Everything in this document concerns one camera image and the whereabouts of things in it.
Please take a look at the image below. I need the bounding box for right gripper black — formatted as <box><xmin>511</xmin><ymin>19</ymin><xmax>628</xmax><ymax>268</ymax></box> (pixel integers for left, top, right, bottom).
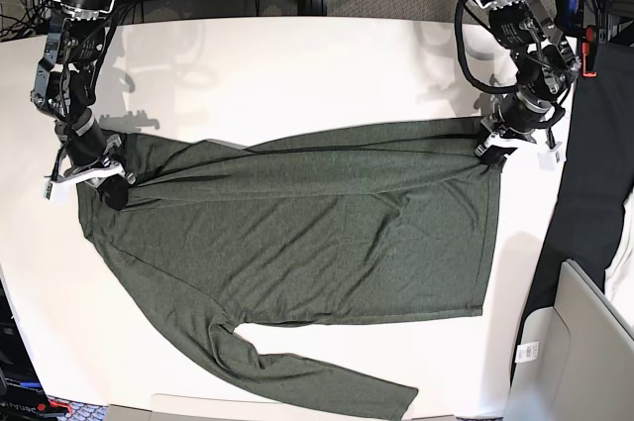
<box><xmin>56</xmin><ymin>126</ymin><xmax>129</xmax><ymax>211</ymax></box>

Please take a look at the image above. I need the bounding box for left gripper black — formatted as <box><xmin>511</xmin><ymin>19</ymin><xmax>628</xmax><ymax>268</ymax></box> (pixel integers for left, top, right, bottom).
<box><xmin>477</xmin><ymin>92</ymin><xmax>563</xmax><ymax>165</ymax></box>

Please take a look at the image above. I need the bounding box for dark green long-sleeve shirt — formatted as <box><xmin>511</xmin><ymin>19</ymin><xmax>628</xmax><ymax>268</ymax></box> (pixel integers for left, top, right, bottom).
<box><xmin>77</xmin><ymin>118</ymin><xmax>501</xmax><ymax>420</ymax></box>

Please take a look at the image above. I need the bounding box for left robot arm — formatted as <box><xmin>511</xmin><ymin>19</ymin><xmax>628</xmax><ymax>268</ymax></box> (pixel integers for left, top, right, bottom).
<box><xmin>454</xmin><ymin>0</ymin><xmax>581</xmax><ymax>165</ymax></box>

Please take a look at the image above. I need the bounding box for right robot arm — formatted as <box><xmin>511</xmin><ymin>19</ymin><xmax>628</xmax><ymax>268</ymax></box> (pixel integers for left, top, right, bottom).
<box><xmin>31</xmin><ymin>0</ymin><xmax>134</xmax><ymax>210</ymax></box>

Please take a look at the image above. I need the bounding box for black cloth pile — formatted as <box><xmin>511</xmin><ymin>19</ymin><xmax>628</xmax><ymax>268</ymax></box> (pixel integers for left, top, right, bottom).
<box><xmin>509</xmin><ymin>42</ymin><xmax>634</xmax><ymax>382</ymax></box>

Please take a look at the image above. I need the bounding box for red clamp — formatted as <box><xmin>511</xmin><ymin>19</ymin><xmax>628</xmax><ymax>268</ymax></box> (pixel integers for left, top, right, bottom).
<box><xmin>581</xmin><ymin>26</ymin><xmax>597</xmax><ymax>78</ymax></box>

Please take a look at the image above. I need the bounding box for grey plastic bin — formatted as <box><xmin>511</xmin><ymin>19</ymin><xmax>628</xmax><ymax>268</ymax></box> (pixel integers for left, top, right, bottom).
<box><xmin>503</xmin><ymin>261</ymin><xmax>633</xmax><ymax>420</ymax></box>

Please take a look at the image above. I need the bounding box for grey tray edge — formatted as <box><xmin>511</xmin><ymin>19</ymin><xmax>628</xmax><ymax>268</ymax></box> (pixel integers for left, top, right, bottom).
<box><xmin>106</xmin><ymin>393</ymin><xmax>457</xmax><ymax>421</ymax></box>

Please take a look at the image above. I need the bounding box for black box with label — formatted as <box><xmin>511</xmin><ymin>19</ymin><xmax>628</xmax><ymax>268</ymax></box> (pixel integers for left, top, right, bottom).
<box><xmin>1</xmin><ymin>287</ymin><xmax>47</xmax><ymax>420</ymax></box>

